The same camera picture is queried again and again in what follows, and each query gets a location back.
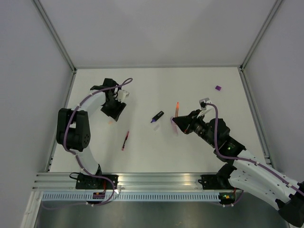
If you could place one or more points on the right aluminium frame post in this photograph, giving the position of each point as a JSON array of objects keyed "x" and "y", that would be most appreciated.
[{"x": 271, "y": 15}]

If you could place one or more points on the red gel pen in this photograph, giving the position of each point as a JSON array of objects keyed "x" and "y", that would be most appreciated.
[{"x": 125, "y": 140}]

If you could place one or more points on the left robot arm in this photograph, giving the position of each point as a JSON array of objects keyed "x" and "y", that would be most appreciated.
[{"x": 73, "y": 126}]

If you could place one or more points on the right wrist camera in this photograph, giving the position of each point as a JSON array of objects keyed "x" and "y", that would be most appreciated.
[{"x": 204, "y": 104}]

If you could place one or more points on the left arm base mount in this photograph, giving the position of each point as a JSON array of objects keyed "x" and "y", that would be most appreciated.
[{"x": 85, "y": 182}]

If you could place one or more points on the orange pencil-like pen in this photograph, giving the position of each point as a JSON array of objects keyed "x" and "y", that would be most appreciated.
[{"x": 177, "y": 110}]

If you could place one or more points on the black purple-tip highlighter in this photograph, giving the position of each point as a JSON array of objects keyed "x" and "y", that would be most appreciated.
[{"x": 157, "y": 116}]

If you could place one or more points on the aluminium mounting rail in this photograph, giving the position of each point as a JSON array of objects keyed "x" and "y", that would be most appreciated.
[{"x": 145, "y": 182}]

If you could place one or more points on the aluminium frame post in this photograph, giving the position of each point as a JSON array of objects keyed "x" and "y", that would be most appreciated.
[
  {"x": 50, "y": 27},
  {"x": 271, "y": 15}
]

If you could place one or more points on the pink highlighter pen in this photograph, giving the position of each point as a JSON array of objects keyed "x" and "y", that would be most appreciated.
[{"x": 174, "y": 127}]

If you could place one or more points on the left aluminium frame post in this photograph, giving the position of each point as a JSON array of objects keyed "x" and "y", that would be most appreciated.
[{"x": 50, "y": 27}]

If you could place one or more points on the white slotted cable duct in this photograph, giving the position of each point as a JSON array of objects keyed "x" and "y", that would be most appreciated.
[{"x": 132, "y": 196}]

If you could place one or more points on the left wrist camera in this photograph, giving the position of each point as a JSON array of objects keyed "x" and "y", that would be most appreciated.
[{"x": 122, "y": 95}]

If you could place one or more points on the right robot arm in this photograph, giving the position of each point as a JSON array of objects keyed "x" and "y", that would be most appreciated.
[{"x": 243, "y": 170}]

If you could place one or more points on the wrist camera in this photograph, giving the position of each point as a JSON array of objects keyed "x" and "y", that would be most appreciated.
[
  {"x": 204, "y": 104},
  {"x": 122, "y": 95}
]

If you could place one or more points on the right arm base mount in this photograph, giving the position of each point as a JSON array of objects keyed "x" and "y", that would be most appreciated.
[{"x": 218, "y": 181}]

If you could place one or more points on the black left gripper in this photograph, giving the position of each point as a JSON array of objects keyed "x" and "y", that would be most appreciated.
[{"x": 115, "y": 114}]

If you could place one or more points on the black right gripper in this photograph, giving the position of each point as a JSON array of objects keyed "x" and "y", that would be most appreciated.
[{"x": 186, "y": 122}]

